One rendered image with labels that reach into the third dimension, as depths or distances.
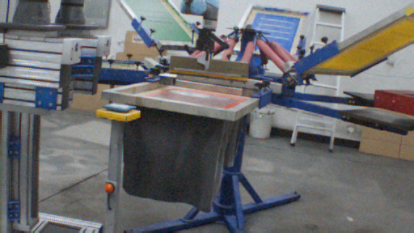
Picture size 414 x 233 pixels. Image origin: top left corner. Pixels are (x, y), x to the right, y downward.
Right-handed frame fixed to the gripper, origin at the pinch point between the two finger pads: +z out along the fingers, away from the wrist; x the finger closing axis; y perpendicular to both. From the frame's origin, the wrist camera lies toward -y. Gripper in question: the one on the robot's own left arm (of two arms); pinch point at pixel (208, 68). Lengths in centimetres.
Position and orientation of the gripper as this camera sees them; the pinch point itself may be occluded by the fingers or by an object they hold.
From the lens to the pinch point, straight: 267.0
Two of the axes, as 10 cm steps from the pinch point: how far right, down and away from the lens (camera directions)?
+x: -2.9, 1.2, -9.5
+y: -9.5, -1.6, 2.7
